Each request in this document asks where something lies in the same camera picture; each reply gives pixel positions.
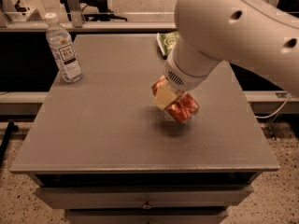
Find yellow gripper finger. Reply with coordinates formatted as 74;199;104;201
154;80;182;110

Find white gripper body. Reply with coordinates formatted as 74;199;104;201
164;51;212;91

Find red coke can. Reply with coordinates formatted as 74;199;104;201
151;76;199;123

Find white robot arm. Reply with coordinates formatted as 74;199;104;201
154;0;299;109

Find green jalapeno chip bag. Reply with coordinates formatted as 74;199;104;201
156;32;179;59

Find grey cabinet top drawer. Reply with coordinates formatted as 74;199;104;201
36;185;253;210

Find grey cabinet drawer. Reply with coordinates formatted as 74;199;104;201
65;209;228;224
36;185;253;210

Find clear tea bottle white label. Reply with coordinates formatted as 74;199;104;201
45;13;83;83

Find black pole at left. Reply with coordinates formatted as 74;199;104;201
0;121;19;165

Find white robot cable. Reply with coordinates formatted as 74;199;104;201
254;91;295;120

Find metal railing frame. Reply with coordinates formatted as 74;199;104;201
0;0;299;34

